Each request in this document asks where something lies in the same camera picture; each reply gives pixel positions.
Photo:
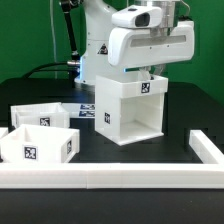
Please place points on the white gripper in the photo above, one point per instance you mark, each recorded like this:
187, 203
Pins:
132, 48

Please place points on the white drawer cabinet frame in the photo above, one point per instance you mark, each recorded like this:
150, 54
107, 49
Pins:
129, 109

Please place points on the white front drawer box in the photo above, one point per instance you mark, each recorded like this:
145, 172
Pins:
40, 144

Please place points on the white drawer box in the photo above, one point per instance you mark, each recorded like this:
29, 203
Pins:
40, 144
45, 114

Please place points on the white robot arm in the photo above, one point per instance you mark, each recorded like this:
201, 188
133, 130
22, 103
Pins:
98, 15

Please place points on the white rear drawer box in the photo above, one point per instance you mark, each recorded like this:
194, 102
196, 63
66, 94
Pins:
45, 114

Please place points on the white marker sheet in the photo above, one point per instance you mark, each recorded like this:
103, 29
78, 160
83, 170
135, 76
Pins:
80, 110

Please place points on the white u-shaped boundary rail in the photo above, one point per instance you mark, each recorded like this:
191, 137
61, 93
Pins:
209, 173

